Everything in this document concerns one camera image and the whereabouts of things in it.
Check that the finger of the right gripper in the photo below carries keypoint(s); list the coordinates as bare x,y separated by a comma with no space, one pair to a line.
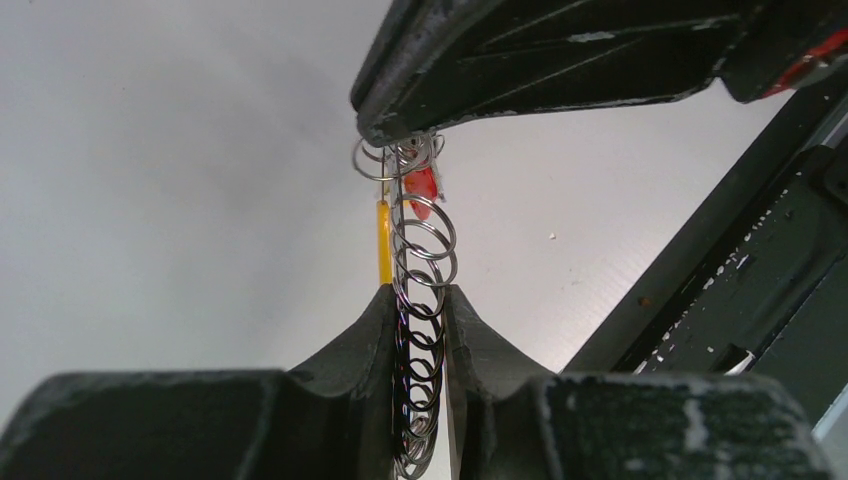
436,64

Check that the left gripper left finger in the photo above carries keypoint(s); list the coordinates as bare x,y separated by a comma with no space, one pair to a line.
330,417

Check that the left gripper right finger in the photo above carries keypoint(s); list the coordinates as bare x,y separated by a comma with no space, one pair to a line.
511,418

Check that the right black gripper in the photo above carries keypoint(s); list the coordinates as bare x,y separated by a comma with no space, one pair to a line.
779,36

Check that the metal keyring with small rings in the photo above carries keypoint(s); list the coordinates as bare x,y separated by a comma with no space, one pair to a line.
416,242

